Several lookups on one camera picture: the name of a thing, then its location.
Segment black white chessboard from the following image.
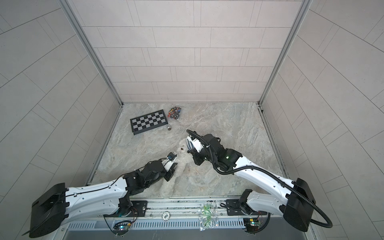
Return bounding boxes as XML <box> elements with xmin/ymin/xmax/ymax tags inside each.
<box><xmin>130</xmin><ymin>110</ymin><xmax>168</xmax><ymax>135</ymax></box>

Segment left green circuit board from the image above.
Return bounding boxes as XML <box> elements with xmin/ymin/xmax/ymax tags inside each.
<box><xmin>113</xmin><ymin>221</ymin><xmax>132</xmax><ymax>236</ymax></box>

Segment clear bag green parts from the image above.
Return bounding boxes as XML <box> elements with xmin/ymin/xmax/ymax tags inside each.
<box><xmin>198</xmin><ymin>203</ymin><xmax>219</xmax><ymax>231</ymax></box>

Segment green circuit board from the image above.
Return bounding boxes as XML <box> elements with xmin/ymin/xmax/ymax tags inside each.
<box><xmin>243</xmin><ymin>218</ymin><xmax>260</xmax><ymax>234</ymax></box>
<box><xmin>113</xmin><ymin>221</ymin><xmax>132</xmax><ymax>236</ymax></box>

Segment bag of colourful small pieces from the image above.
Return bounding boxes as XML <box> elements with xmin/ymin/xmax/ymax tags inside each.
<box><xmin>168</xmin><ymin>106</ymin><xmax>182</xmax><ymax>120</ymax></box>

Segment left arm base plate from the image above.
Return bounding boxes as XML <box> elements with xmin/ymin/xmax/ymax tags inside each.
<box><xmin>104</xmin><ymin>201</ymin><xmax>148</xmax><ymax>218</ymax></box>

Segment white teddy bear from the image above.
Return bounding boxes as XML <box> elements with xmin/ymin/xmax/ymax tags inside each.
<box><xmin>160</xmin><ymin>143</ymin><xmax>194</xmax><ymax>199</ymax></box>

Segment aluminium front rail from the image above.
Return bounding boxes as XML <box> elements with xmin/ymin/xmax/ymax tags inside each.
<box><xmin>58</xmin><ymin>195</ymin><xmax>311</xmax><ymax>222</ymax></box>

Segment black corrugated cable hose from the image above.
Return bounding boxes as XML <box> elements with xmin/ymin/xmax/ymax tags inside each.
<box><xmin>185</xmin><ymin>129</ymin><xmax>334</xmax><ymax>229</ymax></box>

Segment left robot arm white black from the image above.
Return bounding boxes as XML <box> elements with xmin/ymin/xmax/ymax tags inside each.
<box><xmin>26</xmin><ymin>159</ymin><xmax>177</xmax><ymax>238</ymax></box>

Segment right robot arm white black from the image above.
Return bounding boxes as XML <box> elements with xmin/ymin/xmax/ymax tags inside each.
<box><xmin>187</xmin><ymin>130</ymin><xmax>316</xmax><ymax>232</ymax></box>

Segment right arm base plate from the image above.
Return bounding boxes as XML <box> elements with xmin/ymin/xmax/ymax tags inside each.
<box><xmin>220</xmin><ymin>199</ymin><xmax>268</xmax><ymax>216</ymax></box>

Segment right green circuit board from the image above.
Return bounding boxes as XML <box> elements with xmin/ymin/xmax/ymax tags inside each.
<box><xmin>243</xmin><ymin>218</ymin><xmax>260</xmax><ymax>234</ymax></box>

